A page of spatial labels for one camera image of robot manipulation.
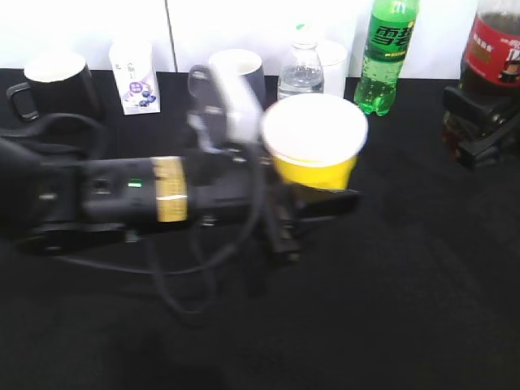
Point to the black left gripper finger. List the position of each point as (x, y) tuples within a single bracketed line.
[(278, 226), (315, 203)]

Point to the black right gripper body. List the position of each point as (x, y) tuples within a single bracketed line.
[(501, 146)]

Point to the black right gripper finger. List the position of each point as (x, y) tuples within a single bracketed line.
[(480, 113)]

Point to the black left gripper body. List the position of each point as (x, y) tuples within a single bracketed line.
[(232, 185)]

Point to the cola bottle red label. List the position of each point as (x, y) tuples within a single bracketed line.
[(489, 64)]

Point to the yellow paper cup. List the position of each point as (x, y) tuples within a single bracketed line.
[(314, 139)]

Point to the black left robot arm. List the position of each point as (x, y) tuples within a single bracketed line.
[(56, 199)]

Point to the green sprite bottle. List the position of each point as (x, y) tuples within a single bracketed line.
[(387, 42)]

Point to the white cup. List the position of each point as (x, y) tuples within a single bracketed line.
[(334, 59)]

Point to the grey mug white interior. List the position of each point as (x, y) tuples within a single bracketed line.
[(244, 63)]

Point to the clear water bottle green label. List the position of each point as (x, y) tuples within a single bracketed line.
[(301, 71)]

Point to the white purple milk carton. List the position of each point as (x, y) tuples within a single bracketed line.
[(135, 77)]

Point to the black mug white interior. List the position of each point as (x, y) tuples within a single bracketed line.
[(58, 82)]

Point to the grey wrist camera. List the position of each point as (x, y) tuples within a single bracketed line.
[(225, 110)]

